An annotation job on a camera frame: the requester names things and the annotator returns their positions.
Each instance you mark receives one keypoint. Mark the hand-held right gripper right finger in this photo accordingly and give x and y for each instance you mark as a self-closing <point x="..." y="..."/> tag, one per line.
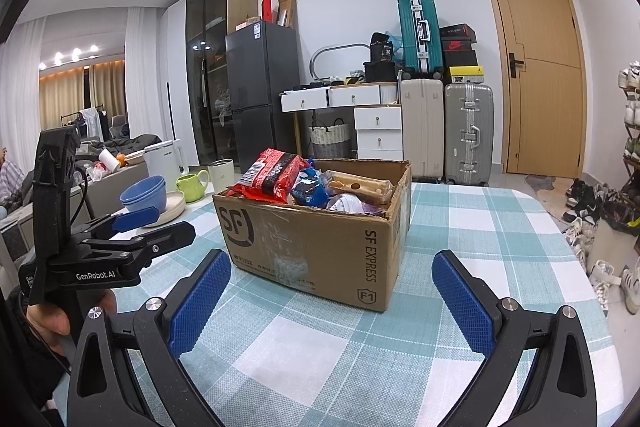
<point x="462" y="302"/>

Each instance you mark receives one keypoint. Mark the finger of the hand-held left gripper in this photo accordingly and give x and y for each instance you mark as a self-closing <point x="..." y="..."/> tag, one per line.
<point x="165" y="237"/>
<point x="135" y="218"/>

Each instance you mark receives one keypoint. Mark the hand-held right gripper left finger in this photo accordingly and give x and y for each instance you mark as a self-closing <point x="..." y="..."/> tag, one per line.
<point x="200" y="302"/>

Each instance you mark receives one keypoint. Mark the cardboard box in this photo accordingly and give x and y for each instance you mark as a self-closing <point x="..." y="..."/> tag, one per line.
<point x="247" y="25"/>
<point x="286" y="11"/>
<point x="300" y="247"/>

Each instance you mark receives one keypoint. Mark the red snack packet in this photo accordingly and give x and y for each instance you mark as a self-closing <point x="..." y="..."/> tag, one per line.
<point x="270" y="177"/>

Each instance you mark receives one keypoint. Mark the blue cookie packet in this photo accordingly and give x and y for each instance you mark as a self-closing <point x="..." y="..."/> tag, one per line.
<point x="307" y="189"/>

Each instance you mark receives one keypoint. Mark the clear tan pastry packet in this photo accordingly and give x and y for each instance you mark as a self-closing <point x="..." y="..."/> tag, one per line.
<point x="360" y="189"/>

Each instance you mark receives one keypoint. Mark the person's left forearm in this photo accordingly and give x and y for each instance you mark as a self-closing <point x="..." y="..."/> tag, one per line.
<point x="25" y="367"/>

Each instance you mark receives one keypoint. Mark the person's left hand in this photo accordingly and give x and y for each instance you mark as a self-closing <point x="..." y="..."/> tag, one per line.
<point x="47" y="319"/>

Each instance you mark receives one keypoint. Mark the blue bowl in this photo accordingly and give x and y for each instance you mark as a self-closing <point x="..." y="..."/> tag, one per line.
<point x="140" y="189"/>
<point x="150" y="206"/>

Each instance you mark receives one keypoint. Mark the beige plate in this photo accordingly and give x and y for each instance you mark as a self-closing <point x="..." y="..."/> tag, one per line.
<point x="172" y="207"/>

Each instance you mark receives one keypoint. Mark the grey sofa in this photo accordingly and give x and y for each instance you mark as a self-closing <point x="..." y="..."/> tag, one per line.
<point x="107" y="192"/>

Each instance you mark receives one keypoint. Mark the green pitcher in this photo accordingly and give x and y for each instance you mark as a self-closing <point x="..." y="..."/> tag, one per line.
<point x="191" y="188"/>

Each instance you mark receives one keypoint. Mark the orange fruit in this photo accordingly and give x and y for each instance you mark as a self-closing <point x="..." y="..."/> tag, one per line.
<point x="122" y="160"/>

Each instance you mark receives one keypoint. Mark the white paper cup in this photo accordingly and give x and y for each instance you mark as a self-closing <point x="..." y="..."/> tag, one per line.
<point x="109" y="160"/>

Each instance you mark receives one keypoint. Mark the white electric kettle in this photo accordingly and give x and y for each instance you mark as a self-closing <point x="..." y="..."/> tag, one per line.
<point x="162" y="159"/>

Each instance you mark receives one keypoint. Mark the dark cloth pile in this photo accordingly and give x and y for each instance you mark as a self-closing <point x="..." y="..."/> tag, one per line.
<point x="145" y="142"/>

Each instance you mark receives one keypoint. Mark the clothes rack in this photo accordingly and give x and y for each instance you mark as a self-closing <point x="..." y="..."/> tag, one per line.
<point x="90" y="119"/>

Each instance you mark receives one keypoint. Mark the white tumbler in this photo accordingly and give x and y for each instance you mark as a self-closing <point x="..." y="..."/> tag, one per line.
<point x="221" y="177"/>

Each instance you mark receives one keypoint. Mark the beige curtain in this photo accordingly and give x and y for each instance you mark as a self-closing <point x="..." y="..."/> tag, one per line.
<point x="65" y="97"/>

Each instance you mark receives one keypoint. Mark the grey chair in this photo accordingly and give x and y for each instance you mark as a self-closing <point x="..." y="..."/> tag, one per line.
<point x="120" y="126"/>

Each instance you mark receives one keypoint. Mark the white curtain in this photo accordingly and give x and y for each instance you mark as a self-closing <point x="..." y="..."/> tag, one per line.
<point x="145" y="72"/>
<point x="20" y="87"/>

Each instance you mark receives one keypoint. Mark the grey door mat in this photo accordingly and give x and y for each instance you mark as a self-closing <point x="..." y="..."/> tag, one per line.
<point x="545" y="183"/>

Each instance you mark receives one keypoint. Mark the white tall cabinet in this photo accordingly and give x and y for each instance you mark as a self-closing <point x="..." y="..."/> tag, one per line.
<point x="175" y="72"/>

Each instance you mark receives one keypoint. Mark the pile of shoes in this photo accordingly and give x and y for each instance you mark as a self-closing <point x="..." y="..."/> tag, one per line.
<point x="590" y="217"/>

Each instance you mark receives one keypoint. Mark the silver suitcase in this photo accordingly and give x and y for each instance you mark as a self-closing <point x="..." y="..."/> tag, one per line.
<point x="469" y="134"/>

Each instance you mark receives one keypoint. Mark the beige suitcase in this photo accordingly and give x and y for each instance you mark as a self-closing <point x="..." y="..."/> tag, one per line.
<point x="422" y="132"/>

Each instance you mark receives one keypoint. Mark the dark glass cabinet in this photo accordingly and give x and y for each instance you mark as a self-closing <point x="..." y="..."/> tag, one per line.
<point x="205" y="57"/>

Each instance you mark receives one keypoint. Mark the dark grey refrigerator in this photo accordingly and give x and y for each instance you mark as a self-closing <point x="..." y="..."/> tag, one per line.
<point x="260" y="77"/>

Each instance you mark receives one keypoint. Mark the woven basket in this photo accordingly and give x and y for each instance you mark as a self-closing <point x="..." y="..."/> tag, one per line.
<point x="329" y="139"/>

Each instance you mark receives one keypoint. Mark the white drawer desk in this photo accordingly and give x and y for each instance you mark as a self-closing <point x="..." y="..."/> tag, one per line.
<point x="377" y="119"/>

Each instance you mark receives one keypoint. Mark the wooden shoe rack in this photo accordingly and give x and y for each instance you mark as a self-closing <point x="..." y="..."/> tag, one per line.
<point x="631" y="169"/>

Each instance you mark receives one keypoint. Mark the flat cardboard box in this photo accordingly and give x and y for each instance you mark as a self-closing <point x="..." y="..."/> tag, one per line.
<point x="247" y="25"/>

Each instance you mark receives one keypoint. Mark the black storage box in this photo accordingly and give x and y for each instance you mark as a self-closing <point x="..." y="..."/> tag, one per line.
<point x="381" y="72"/>

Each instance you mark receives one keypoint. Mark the wooden door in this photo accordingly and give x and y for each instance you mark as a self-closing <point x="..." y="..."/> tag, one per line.
<point x="535" y="67"/>

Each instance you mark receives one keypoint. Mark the upright cardboard box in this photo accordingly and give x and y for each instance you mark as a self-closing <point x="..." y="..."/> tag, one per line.
<point x="286" y="11"/>

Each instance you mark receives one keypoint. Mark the black box white label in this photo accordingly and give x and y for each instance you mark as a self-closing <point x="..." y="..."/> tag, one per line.
<point x="381" y="48"/>

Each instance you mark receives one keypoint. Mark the blue plastic bag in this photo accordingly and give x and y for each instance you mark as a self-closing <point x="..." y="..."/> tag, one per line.
<point x="396" y="43"/>

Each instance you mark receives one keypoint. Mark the teal suitcase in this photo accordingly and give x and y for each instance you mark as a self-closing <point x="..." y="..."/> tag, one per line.
<point x="419" y="34"/>

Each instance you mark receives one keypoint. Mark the rows of sneakers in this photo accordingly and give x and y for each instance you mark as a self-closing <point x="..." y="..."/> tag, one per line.
<point x="631" y="79"/>

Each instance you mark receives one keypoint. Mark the oval metal frame mirror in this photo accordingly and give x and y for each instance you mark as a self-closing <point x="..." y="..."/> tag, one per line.
<point x="340" y="45"/>

